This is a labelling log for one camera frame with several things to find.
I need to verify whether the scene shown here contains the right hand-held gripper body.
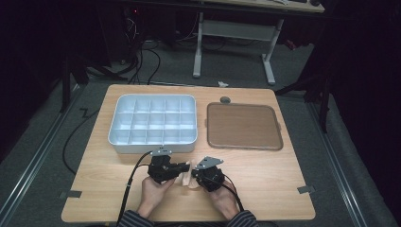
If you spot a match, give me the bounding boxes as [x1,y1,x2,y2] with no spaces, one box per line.
[191,156,226,193]

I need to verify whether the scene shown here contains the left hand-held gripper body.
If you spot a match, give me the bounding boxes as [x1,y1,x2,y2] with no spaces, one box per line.
[147,147,178,184]

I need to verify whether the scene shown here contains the cream knit sock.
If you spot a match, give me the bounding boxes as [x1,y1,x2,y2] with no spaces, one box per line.
[175,160,203,190]

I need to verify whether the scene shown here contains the white divided storage box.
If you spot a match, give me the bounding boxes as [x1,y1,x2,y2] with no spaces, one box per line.
[108,94,199,155]

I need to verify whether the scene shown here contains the person's left hand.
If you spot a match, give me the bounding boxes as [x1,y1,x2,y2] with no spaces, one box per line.
[140,176,178,219]

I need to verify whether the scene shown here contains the person's right hand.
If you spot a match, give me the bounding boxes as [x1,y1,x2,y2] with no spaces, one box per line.
[206,183,241,220]

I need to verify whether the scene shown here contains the brown wood-look tray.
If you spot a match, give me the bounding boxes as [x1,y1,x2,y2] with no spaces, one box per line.
[206,101,284,151]

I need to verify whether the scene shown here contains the grey tape piece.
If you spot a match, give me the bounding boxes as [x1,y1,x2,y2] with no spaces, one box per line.
[66,189,83,200]
[297,184,317,195]

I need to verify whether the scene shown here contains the black metal stand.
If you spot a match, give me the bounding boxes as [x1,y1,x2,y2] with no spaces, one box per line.
[273,60,336,134]
[59,51,129,114]

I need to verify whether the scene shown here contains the white-legged wooden desk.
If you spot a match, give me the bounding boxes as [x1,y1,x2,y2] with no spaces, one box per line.
[188,0,326,86]

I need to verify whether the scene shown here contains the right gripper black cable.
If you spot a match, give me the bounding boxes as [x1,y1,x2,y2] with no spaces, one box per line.
[222,173,246,213]

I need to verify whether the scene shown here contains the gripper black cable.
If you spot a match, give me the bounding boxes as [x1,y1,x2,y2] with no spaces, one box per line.
[222,173,246,213]
[115,150,154,227]

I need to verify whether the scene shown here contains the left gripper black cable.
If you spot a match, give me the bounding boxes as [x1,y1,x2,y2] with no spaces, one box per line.
[115,150,154,227]

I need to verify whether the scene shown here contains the black floor cable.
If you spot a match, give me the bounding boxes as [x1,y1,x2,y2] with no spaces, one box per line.
[61,108,102,176]

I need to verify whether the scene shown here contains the bundle of black cables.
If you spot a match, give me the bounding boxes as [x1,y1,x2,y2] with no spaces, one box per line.
[121,12,163,86]

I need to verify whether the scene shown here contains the metal floor rail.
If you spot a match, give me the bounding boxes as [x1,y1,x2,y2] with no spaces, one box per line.
[0,88,83,227]
[305,101,369,227]

